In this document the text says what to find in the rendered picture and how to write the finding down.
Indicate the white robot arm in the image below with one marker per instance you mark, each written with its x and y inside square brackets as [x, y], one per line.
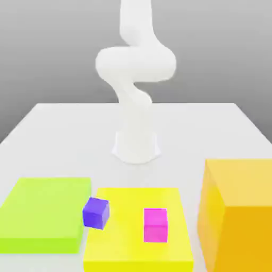
[136, 63]

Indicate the small purple cube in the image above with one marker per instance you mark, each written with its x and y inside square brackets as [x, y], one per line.
[95, 214]

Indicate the small magenta cube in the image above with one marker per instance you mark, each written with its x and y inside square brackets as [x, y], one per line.
[155, 227]

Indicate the large yellow box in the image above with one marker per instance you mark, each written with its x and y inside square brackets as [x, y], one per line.
[127, 244]

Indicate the large lime green box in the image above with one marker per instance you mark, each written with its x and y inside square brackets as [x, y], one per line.
[42, 212]

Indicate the large orange box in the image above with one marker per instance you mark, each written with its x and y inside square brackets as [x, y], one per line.
[244, 223]

